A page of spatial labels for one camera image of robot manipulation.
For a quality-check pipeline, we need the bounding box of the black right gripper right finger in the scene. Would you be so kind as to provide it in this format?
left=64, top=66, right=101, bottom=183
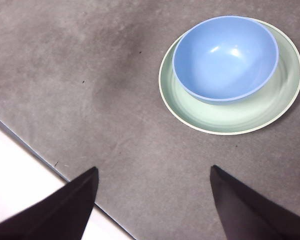
left=209, top=164, right=300, bottom=240

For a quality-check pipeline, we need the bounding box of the blue bowl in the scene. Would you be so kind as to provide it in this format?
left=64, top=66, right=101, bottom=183
left=171, top=15, right=280, bottom=106

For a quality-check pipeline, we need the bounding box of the green plate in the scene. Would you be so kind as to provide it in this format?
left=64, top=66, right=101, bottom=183
left=158, top=17, right=300, bottom=136

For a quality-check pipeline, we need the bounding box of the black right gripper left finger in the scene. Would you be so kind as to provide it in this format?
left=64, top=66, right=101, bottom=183
left=0, top=166, right=100, bottom=240

